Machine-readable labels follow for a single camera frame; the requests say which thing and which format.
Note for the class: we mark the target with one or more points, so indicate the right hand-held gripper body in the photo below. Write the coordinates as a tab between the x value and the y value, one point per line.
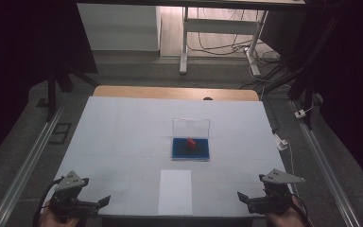
277	192

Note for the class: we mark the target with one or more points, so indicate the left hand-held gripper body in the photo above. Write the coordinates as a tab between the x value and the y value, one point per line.
67	192

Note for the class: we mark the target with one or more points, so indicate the blue ink pad clear case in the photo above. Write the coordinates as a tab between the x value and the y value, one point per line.
191	148

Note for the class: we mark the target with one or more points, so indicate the red stamp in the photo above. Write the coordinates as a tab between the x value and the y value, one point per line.
191	143

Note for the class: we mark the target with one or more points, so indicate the person's right hand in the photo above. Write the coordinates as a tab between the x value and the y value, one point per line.
285	220

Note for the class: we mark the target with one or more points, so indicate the person's left hand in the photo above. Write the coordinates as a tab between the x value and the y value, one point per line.
52	220

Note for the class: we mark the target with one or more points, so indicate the white plug adapter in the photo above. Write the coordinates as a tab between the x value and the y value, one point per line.
281	143

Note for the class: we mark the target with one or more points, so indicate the white table cover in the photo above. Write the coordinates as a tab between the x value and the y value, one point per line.
123	142

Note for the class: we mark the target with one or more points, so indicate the white paper sheet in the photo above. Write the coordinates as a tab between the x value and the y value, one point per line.
175	192

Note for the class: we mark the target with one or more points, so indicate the black tripod stand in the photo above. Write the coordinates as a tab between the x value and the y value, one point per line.
305	85
52	88

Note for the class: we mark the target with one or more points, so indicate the wooden table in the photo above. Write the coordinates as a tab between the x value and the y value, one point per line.
170	93

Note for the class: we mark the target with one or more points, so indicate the dark curtain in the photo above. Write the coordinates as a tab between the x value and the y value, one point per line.
353	78
12	63

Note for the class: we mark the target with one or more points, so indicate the white metal stand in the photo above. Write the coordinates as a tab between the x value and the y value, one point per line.
227	47

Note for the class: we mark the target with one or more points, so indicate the white cabinet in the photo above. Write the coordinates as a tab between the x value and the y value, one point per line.
119	28

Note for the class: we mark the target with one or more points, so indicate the aluminium rail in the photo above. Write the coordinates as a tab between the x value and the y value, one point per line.
324	170
25	170

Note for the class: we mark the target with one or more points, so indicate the black floor frame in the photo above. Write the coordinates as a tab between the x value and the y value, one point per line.
60	133

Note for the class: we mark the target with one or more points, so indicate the white desk frame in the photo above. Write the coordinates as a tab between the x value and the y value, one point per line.
220	26

